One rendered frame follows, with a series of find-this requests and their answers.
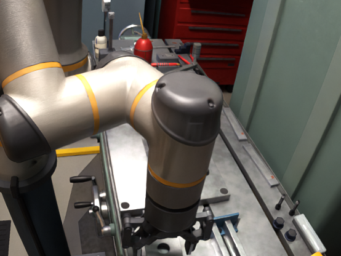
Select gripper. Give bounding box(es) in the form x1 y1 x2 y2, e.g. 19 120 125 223
132 197 204 255

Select grey steel fixture plate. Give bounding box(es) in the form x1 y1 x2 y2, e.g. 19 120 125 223
102 124 231 214

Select black socket screw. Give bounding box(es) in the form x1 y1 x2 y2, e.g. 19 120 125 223
275 194 286 211
288 199 301 217

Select grey metal strip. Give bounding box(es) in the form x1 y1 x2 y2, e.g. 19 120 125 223
242 144 279 188
223 107 248 142

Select white rectangular block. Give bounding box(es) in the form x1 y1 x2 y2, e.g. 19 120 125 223
292 214 327 254

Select black floor mat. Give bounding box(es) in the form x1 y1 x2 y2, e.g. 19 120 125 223
0 220 12 256

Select red pen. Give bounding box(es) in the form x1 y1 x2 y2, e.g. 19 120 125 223
150 62 181 68

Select grey flat box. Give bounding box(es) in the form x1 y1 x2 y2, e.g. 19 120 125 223
156 52 179 65

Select grey metal cylinder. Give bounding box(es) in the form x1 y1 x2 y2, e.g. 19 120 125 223
192 42 203 58

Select dark blue step block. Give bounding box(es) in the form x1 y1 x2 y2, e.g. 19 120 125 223
174 42 191 55

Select red oil can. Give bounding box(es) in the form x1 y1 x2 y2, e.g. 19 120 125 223
133 12 153 63

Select grey workbench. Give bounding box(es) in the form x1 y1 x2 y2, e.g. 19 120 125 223
91 38 209 79

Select red drawer tool cabinet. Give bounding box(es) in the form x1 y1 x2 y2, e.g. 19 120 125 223
158 0 254 87

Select white bottle black cap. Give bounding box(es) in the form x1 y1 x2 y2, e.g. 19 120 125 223
94 28 108 60

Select silver curved tube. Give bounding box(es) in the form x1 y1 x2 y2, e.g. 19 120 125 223
118 24 140 39

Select grey dial gauge stand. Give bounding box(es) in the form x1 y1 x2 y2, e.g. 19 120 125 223
101 0 116 52

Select black clamp post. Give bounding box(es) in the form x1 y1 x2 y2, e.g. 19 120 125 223
197 205 215 238
121 212 134 250

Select grey steel rail bars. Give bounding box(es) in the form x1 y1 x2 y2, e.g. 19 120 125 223
211 220 250 256

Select blue rail bracket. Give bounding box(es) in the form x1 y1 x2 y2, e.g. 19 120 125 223
212 212 241 236

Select silver handwheel black handles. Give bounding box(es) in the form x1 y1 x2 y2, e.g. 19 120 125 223
69 175 113 238

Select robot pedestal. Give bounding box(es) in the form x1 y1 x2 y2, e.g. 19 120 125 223
0 176 71 256

